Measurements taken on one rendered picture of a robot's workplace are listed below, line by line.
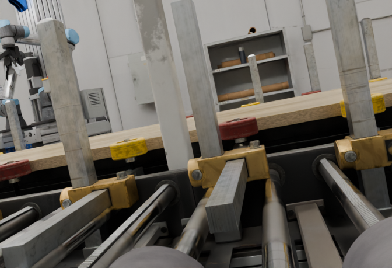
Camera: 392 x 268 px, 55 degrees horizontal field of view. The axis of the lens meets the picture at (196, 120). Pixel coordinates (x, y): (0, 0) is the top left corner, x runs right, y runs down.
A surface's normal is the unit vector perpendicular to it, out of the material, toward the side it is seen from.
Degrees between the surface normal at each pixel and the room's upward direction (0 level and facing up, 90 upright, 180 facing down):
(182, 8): 90
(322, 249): 0
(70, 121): 90
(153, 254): 11
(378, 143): 90
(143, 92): 90
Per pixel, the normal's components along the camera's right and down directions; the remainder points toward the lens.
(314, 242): -0.20, -0.98
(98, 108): 0.81, -0.13
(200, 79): -0.18, 0.09
